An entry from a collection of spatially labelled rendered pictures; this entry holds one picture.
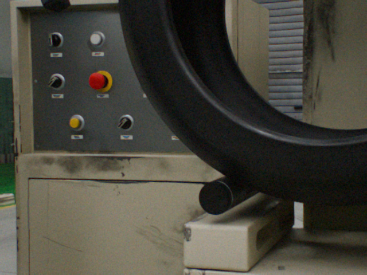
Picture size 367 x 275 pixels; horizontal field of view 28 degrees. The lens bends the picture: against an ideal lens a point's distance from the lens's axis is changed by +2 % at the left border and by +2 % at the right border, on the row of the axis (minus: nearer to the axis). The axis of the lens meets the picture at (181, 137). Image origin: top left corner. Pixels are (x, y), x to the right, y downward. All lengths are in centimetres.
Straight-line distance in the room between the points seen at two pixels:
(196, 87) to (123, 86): 83
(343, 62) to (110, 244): 74
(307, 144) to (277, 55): 1001
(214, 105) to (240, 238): 18
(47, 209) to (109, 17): 48
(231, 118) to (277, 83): 998
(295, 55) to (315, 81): 953
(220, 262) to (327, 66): 47
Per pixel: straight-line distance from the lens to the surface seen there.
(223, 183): 97
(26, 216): 185
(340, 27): 131
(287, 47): 1088
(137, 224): 172
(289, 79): 1085
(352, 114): 130
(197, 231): 98
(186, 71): 95
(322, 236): 124
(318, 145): 91
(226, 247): 97
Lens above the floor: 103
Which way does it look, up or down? 3 degrees down
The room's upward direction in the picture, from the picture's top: 1 degrees counter-clockwise
